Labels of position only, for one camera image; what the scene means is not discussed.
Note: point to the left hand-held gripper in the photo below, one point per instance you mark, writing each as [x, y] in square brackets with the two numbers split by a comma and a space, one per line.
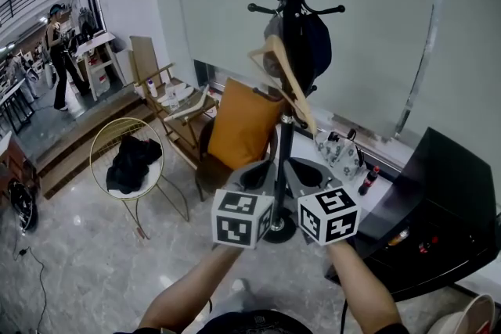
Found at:
[235, 227]

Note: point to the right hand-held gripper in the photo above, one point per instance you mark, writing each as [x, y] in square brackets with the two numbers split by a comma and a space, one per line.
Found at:
[329, 219]

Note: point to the person's right forearm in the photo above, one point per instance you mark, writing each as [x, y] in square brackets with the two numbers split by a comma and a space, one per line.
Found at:
[364, 285]

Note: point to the person's left forearm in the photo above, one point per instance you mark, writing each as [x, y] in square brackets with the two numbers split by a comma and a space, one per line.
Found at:
[188, 285]

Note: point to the white window bench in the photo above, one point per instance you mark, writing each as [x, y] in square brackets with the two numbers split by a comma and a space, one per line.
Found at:
[305, 146]

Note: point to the floral patterned bag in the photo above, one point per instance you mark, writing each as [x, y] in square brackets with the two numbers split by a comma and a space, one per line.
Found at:
[340, 156]

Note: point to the dark brown chair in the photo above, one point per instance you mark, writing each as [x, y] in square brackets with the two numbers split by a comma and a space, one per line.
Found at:
[209, 176]

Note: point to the orange cushion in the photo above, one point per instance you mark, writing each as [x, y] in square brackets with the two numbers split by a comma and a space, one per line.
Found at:
[242, 125]

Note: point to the cola bottle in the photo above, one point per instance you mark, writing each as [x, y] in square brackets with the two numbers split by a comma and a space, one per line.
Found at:
[368, 182]

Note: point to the person's left shoe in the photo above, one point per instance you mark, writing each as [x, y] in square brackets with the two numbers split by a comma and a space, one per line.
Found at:
[238, 284]

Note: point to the orange drink can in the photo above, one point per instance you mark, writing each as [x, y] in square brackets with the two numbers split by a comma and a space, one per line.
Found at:
[398, 237]

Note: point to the clear plastic bottle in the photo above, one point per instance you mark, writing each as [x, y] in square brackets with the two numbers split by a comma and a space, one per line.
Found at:
[172, 101]

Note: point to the grey cap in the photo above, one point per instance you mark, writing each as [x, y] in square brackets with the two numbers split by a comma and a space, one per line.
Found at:
[272, 66]

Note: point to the pair of white shoes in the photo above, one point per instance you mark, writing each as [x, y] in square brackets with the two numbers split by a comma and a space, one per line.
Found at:
[176, 93]

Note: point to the black clothing heap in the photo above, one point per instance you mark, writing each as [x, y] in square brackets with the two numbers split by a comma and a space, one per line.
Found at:
[133, 164]

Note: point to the dark navy cap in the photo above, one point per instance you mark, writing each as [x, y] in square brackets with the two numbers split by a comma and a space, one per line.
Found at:
[317, 51]

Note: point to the small red cap bottle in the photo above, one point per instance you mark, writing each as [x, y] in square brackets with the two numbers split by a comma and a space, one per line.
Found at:
[428, 245]

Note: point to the white bottle blue cap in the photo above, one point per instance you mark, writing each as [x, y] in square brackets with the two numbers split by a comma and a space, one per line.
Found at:
[151, 89]

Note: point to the black cabinet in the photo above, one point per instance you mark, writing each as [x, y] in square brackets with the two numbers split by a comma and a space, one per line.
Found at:
[450, 176]

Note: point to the person's black shorts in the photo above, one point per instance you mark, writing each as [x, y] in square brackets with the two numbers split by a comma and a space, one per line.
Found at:
[254, 324]

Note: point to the white roller blind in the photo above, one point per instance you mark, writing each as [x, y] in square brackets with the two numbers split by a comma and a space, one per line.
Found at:
[219, 31]
[469, 51]

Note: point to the wooden board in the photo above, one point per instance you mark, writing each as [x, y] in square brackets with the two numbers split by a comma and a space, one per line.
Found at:
[145, 58]

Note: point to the white round basket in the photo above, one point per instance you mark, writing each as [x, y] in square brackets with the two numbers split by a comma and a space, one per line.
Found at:
[462, 318]

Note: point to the white table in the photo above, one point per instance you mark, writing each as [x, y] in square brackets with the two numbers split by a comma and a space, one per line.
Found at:
[98, 43]

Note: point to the black round device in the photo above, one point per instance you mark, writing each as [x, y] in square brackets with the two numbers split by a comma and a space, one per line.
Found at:
[23, 207]

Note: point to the dark wooden cabinet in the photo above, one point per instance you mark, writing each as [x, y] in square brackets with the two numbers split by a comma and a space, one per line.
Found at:
[17, 164]

